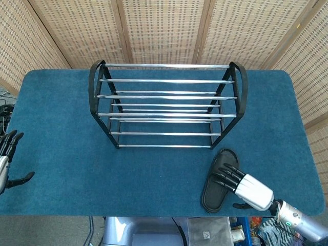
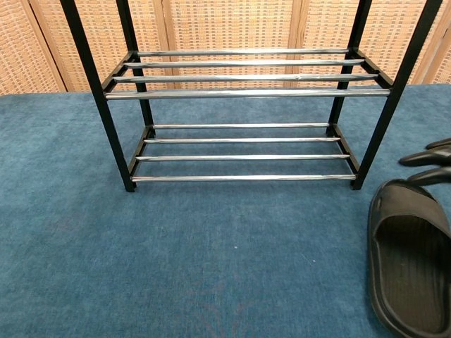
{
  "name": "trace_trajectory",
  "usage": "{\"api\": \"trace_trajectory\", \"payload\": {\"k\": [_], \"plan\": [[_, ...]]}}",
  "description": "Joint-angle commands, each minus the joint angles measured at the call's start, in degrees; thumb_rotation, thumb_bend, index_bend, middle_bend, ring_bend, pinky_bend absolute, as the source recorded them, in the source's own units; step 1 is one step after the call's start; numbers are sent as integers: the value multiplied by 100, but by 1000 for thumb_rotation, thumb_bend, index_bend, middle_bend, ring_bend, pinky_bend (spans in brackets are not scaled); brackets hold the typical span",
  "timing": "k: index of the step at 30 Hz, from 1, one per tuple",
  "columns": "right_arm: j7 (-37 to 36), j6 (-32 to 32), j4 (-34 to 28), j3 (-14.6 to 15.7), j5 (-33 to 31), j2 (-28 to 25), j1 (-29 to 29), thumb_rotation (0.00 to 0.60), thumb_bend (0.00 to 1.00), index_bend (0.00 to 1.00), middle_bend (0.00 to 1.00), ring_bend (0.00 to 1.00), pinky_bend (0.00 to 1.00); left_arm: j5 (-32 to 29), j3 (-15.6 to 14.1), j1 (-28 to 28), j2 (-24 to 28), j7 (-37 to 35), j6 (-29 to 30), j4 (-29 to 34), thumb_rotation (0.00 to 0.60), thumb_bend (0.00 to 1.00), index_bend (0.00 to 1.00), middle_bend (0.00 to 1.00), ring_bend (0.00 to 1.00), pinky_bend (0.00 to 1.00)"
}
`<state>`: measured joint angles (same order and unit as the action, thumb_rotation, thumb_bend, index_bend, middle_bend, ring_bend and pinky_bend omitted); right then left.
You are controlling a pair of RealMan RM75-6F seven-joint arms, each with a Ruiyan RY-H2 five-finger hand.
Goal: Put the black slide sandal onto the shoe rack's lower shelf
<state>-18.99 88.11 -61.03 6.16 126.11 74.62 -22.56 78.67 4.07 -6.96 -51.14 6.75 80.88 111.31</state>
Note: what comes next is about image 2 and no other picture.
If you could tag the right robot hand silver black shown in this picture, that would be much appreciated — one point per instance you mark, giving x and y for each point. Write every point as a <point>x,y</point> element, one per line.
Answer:
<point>419,158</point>

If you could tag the black rubber slide sandal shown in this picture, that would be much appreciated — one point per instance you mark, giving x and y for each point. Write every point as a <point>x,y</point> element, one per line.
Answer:
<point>408,253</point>

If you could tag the black metal shoe rack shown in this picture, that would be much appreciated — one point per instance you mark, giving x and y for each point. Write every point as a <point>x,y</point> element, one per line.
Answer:
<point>243,93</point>

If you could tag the woven wicker folding screen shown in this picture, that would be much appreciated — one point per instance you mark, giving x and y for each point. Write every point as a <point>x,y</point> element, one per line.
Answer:
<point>225,31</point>

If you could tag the blue carpet mat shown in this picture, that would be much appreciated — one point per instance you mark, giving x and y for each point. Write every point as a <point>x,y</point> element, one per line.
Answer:
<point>197,229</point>

